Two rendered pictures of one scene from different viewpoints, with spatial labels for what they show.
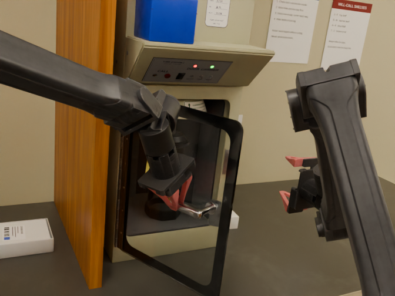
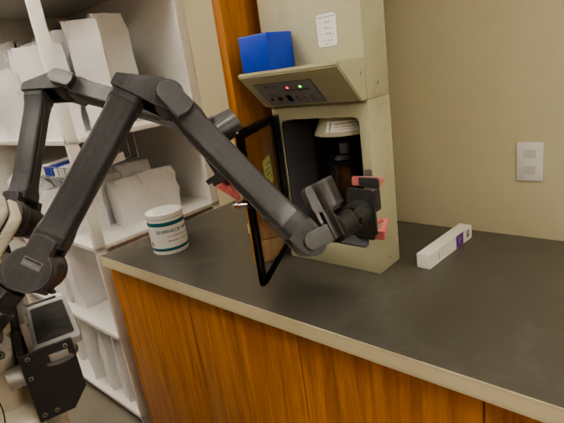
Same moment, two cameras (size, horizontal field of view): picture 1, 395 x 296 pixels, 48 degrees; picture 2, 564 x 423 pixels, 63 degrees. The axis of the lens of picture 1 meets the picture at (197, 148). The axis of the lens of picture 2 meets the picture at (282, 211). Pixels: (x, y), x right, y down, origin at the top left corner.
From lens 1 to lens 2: 1.22 m
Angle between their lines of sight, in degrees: 68
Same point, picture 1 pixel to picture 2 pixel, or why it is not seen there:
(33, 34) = not seen: hidden behind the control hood
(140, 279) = (284, 268)
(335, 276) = (426, 340)
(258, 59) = (327, 71)
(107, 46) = (228, 81)
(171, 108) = (222, 122)
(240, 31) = (352, 44)
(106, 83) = not seen: hidden behind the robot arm
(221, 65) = (305, 84)
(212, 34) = (326, 54)
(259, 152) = not seen: outside the picture
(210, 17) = (321, 39)
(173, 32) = (254, 63)
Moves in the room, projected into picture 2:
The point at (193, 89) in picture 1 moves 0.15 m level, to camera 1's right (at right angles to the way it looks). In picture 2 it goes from (321, 109) to (349, 111)
